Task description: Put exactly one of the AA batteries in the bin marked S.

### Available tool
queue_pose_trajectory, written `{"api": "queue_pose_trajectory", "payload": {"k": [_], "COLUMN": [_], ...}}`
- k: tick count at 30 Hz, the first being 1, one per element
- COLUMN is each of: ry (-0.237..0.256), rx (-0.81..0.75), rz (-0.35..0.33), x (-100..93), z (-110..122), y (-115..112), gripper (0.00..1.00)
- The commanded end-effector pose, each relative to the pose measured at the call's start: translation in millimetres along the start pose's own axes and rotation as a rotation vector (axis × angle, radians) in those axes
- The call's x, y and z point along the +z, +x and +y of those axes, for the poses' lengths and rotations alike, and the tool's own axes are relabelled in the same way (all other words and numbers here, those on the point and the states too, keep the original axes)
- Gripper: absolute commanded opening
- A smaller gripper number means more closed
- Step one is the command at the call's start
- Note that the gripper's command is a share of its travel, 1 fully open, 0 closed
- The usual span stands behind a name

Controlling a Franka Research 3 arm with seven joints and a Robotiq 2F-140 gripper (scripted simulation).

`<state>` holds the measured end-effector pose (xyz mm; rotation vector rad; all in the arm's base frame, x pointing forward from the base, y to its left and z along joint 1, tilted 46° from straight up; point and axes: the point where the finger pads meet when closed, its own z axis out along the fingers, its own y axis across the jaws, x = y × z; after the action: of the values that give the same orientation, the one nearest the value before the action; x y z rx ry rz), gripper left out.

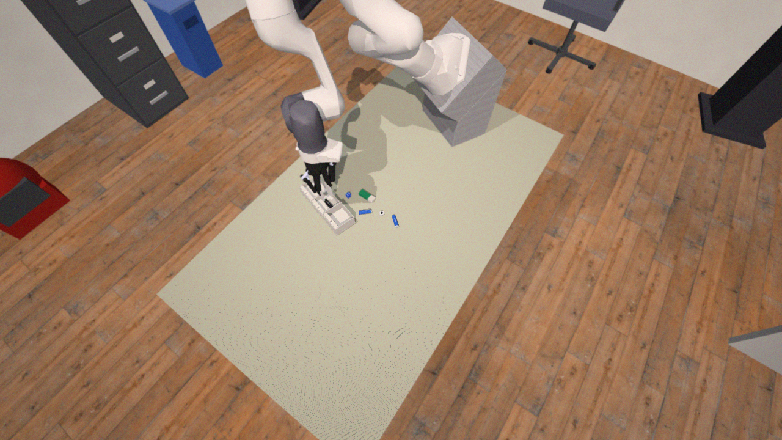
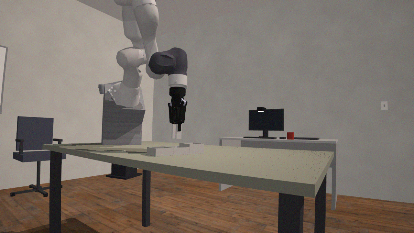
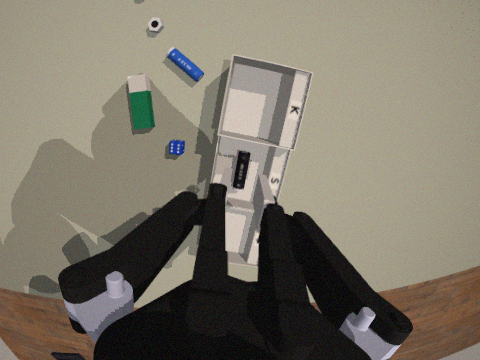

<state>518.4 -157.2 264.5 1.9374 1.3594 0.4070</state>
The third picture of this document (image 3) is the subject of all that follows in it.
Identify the green and white eraser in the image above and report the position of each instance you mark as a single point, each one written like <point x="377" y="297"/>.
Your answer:
<point x="141" y="101"/>

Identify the blue aa battery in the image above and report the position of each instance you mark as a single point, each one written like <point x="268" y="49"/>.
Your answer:
<point x="185" y="64"/>

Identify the blue die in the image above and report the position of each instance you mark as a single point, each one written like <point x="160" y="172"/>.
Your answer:
<point x="176" y="147"/>

